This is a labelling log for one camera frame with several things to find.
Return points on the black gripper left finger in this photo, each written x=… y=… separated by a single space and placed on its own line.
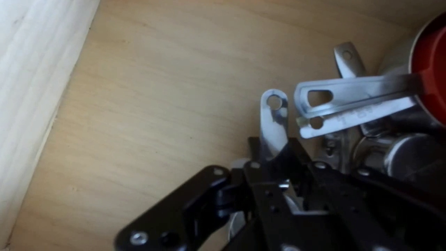
x=182 y=221

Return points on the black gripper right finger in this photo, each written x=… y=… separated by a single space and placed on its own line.
x=304 y=205

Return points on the metal scoop with red insert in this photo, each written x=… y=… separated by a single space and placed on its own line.
x=413 y=77

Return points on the metal measuring spoon handle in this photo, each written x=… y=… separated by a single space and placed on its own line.
x=274 y=123

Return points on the shiny metal cup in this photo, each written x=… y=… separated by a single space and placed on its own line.
x=407 y=157

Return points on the flat metal spoon handle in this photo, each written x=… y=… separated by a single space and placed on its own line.
x=349 y=62

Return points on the open wooden drawer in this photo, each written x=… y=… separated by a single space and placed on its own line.
x=165 y=88

